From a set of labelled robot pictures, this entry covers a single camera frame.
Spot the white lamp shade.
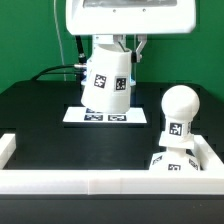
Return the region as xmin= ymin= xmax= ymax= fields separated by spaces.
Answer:
xmin=81 ymin=44 xmax=131 ymax=114

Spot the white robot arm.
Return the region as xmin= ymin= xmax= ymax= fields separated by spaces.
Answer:
xmin=65 ymin=0 xmax=196 ymax=60

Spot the white marker sheet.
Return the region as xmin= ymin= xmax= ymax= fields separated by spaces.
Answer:
xmin=63 ymin=107 xmax=147 ymax=124

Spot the white U-shaped fence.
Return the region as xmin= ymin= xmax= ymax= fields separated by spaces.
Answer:
xmin=0 ymin=134 xmax=224 ymax=195

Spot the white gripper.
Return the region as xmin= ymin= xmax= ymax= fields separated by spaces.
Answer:
xmin=66 ymin=0 xmax=196 ymax=63

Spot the white lamp base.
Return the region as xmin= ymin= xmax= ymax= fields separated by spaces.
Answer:
xmin=149 ymin=132 xmax=200 ymax=172

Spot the white lamp bulb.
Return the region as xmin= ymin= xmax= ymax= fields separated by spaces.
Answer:
xmin=161 ymin=85 xmax=200 ymax=138

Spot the black cable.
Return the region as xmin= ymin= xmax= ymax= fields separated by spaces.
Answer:
xmin=30 ymin=63 xmax=88 ymax=82

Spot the white cable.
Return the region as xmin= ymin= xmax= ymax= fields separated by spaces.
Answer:
xmin=53 ymin=0 xmax=66 ymax=67

